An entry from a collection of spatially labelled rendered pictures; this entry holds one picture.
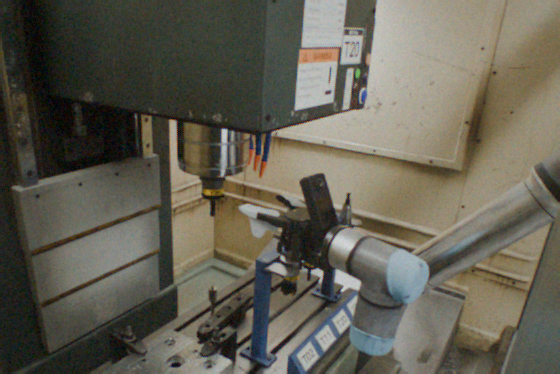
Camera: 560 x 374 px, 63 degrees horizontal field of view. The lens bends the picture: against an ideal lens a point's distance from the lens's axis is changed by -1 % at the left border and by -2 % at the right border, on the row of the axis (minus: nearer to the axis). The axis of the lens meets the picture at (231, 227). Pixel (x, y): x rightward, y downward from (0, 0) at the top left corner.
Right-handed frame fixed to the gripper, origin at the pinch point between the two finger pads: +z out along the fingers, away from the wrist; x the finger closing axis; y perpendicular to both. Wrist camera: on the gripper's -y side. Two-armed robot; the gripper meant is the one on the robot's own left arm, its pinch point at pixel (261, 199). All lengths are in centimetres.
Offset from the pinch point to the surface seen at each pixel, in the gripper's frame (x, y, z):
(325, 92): 14.3, -20.7, -1.6
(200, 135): -6.7, -11.4, 11.9
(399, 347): 77, 75, -3
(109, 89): -15.8, -18.2, 32.2
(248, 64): -8.7, -26.7, -3.0
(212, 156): -5.1, -7.3, 9.9
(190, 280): 59, 93, 103
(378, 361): 63, 75, -3
